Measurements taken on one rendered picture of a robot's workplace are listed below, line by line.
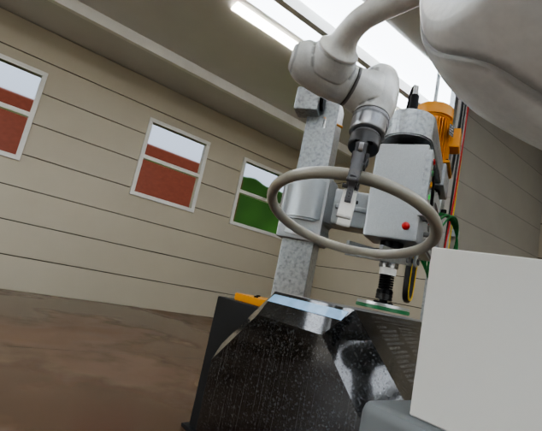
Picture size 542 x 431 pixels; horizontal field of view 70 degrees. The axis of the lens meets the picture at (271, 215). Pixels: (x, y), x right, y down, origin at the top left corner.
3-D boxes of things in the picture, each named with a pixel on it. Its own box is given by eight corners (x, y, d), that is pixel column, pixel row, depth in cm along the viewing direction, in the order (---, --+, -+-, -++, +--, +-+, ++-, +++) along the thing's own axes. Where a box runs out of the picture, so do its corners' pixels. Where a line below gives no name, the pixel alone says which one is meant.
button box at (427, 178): (419, 220, 163) (428, 156, 167) (426, 221, 161) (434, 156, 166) (416, 215, 156) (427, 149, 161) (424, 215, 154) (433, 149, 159)
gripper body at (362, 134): (384, 127, 89) (375, 160, 86) (379, 150, 97) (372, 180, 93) (351, 122, 91) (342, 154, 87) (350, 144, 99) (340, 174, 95)
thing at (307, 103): (286, 110, 240) (291, 88, 243) (305, 122, 252) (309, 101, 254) (310, 103, 225) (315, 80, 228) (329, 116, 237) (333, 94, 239)
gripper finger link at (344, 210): (357, 192, 85) (357, 191, 85) (350, 220, 83) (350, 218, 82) (344, 189, 86) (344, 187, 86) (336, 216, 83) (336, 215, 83)
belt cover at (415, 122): (403, 202, 253) (407, 178, 256) (445, 205, 241) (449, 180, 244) (372, 142, 170) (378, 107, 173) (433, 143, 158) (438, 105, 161)
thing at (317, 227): (262, 234, 236) (274, 170, 243) (299, 246, 259) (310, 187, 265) (303, 237, 210) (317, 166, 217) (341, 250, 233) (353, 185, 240)
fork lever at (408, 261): (378, 261, 192) (379, 250, 193) (420, 267, 183) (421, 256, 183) (334, 253, 132) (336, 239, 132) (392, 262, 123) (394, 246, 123)
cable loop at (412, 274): (406, 304, 232) (413, 251, 237) (412, 304, 230) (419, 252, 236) (400, 301, 212) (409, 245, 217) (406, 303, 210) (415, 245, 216)
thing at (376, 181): (297, 247, 140) (299, 240, 142) (444, 270, 117) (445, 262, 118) (237, 169, 102) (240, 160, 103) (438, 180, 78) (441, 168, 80)
